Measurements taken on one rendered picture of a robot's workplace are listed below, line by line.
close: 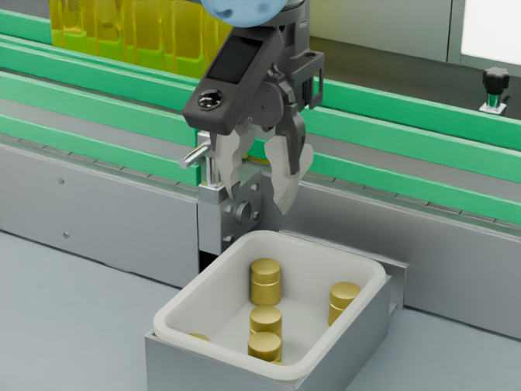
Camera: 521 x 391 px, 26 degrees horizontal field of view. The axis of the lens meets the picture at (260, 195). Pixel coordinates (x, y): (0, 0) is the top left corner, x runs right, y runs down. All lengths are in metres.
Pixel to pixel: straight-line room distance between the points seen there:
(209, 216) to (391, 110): 0.24
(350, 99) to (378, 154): 0.10
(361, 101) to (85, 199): 0.34
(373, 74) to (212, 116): 0.48
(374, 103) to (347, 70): 0.15
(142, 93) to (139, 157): 0.10
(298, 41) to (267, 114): 0.08
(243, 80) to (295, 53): 0.09
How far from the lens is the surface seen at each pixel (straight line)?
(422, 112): 1.29
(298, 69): 1.07
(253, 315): 1.18
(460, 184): 1.23
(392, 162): 1.25
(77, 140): 1.34
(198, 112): 1.01
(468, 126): 1.28
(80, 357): 1.24
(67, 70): 1.42
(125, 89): 1.37
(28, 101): 1.37
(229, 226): 1.27
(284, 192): 1.09
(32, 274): 1.39
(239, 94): 1.01
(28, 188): 1.41
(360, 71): 1.45
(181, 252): 1.30
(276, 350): 1.13
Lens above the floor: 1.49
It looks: 29 degrees down
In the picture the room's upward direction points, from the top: straight up
